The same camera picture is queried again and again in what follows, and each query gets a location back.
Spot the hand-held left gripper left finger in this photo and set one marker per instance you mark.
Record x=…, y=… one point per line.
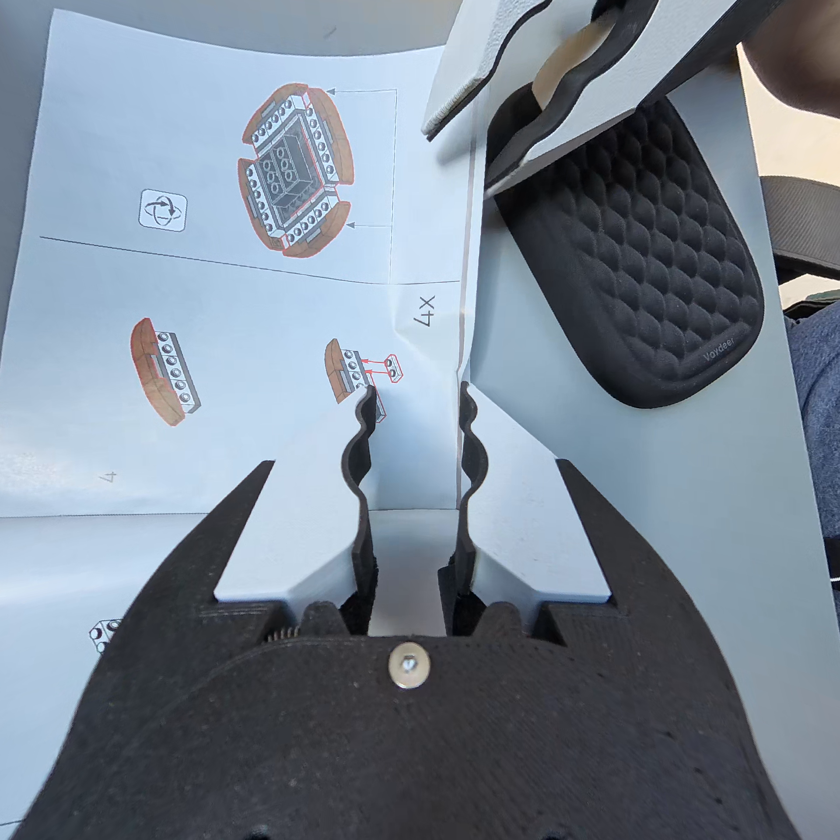
x=289, y=525

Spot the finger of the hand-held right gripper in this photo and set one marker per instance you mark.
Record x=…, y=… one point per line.
x=656, y=65
x=479, y=59

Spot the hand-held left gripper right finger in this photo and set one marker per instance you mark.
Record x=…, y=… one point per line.
x=531, y=525

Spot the lego instruction booklet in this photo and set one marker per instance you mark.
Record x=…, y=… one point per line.
x=164, y=275

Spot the person's right hand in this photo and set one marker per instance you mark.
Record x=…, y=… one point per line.
x=800, y=65

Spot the black textured wrist rest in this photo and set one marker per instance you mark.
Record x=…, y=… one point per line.
x=656, y=262

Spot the person's torso in blue sweatshirt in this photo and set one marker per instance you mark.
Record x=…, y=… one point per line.
x=820, y=426

